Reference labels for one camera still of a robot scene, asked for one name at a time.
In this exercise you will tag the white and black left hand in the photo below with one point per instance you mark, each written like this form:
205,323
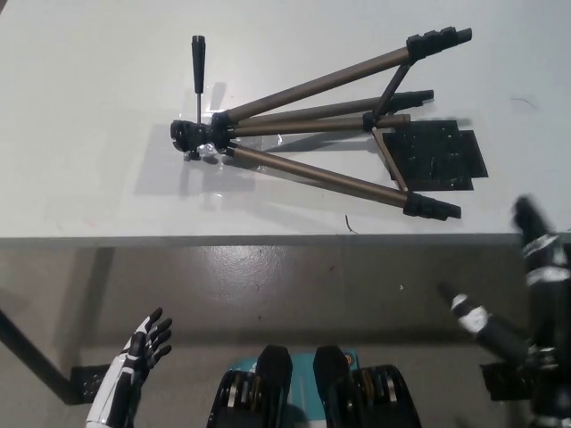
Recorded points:
143,348

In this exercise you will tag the white and black right hand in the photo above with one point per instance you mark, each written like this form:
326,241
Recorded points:
542,249

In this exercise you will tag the bronze and black camera tripod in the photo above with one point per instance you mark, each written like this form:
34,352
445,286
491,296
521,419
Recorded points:
312,84

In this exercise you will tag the black tape patch on table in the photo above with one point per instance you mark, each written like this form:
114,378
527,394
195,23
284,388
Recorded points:
441,156

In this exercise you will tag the clear tape patch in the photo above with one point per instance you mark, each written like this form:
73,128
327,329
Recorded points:
154,156

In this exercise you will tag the short dark thread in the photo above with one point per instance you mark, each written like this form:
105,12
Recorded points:
350,226

